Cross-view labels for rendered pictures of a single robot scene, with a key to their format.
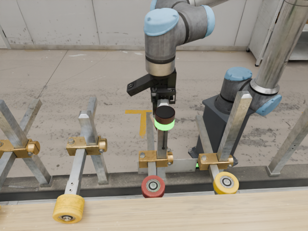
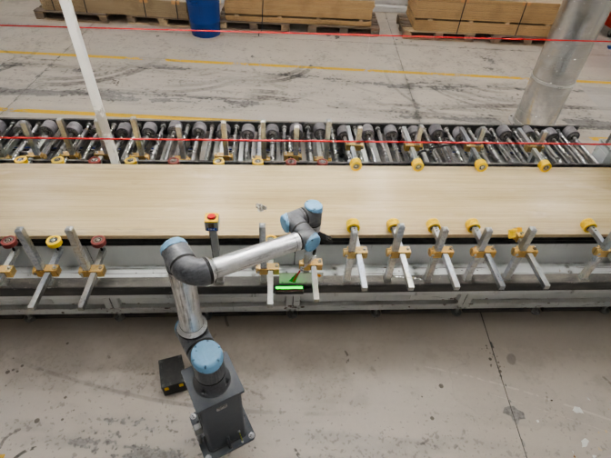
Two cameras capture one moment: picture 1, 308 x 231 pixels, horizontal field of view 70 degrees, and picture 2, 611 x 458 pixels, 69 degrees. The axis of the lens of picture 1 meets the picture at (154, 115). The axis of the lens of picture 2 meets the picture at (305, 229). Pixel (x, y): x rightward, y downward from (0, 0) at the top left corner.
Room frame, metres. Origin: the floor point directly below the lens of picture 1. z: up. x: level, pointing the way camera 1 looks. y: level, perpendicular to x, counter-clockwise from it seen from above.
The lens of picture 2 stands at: (2.22, -0.11, 2.78)
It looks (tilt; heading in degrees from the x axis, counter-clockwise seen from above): 44 degrees down; 178
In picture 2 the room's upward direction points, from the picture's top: 3 degrees clockwise
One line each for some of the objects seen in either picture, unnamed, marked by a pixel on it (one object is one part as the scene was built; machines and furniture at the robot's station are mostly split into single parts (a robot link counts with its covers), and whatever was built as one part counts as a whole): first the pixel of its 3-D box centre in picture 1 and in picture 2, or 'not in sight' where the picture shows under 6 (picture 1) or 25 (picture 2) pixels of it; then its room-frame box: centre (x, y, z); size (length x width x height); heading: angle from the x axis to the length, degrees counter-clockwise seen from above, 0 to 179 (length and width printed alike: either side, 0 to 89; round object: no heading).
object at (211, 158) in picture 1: (215, 161); (267, 268); (0.53, -0.26, 0.81); 0.14 x 0.06 x 0.05; 93
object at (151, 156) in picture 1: (155, 159); (310, 263); (0.51, -0.01, 0.85); 0.14 x 0.06 x 0.05; 93
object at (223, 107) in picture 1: (230, 99); (211, 375); (1.12, -0.51, 0.65); 0.19 x 0.19 x 0.10
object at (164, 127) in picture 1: (164, 120); not in sight; (0.47, -0.03, 1.11); 0.06 x 0.06 x 0.02
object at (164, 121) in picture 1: (164, 114); not in sight; (0.47, -0.03, 1.14); 0.06 x 0.06 x 0.02
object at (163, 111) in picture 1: (163, 135); not in sight; (0.47, -0.03, 1.04); 0.06 x 0.06 x 0.22; 3
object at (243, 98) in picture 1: (227, 142); (263, 254); (0.53, -0.28, 0.93); 0.04 x 0.04 x 0.48; 3
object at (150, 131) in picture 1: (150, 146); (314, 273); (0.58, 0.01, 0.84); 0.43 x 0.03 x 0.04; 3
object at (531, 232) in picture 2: not in sight; (517, 256); (0.45, 1.22, 0.90); 0.04 x 0.04 x 0.48; 3
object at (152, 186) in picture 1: (153, 192); not in sight; (0.36, 0.00, 0.85); 0.08 x 0.08 x 0.11
